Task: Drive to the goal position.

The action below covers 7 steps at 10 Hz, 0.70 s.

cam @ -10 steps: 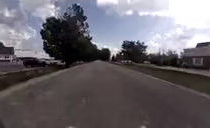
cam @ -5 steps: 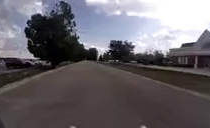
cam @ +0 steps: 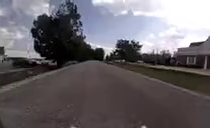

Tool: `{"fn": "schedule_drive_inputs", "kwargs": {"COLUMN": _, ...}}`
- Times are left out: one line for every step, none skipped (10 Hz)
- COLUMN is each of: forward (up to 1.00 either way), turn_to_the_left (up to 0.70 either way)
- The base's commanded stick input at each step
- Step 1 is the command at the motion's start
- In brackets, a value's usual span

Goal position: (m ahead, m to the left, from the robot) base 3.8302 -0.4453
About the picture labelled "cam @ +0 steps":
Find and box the row of dark trees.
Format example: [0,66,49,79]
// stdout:
[83,46,106,62]

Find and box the broad green tree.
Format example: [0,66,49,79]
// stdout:
[109,38,143,63]

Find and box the grey asphalt road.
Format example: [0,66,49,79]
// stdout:
[0,60,210,128]

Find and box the row of bushes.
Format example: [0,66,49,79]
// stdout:
[141,49,176,66]

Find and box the large dark tree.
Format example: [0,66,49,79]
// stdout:
[30,1,95,68]

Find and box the grass verge beside sidewalk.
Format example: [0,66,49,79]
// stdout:
[106,62,210,98]

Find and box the pale kerb strip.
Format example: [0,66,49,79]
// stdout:
[0,62,81,97]

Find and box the pale concrete sidewalk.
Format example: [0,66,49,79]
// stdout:
[136,62,210,79]

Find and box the dark grass verge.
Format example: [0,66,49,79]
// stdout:
[0,64,66,90]

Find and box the house with white trim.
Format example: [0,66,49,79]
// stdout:
[174,27,210,71]

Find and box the grey paved lot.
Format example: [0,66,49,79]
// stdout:
[0,62,19,73]

